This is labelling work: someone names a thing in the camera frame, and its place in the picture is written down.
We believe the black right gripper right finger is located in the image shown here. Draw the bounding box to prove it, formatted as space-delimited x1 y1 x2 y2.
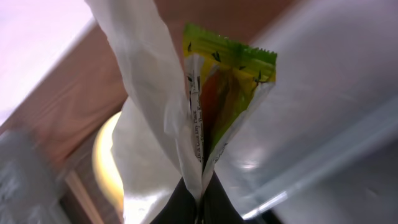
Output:
203 172 245 224

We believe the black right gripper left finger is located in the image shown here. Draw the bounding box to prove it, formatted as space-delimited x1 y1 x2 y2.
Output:
150 178 197 224

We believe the white napkin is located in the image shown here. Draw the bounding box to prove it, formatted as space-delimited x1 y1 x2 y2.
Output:
88 0 202 223

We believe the yellow plate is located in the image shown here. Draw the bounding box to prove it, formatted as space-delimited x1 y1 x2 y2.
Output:
92 112 124 216

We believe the green yellow snack wrapper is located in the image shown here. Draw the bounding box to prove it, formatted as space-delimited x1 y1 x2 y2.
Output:
182 21 278 175

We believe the clear plastic waste bin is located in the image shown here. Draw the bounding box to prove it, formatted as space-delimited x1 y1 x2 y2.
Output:
216 0 397 223

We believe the right wooden chopstick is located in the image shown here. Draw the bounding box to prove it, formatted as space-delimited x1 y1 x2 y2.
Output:
65 170 104 224

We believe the grey plastic dish rack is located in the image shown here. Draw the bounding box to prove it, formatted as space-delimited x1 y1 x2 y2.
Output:
1 131 70 224

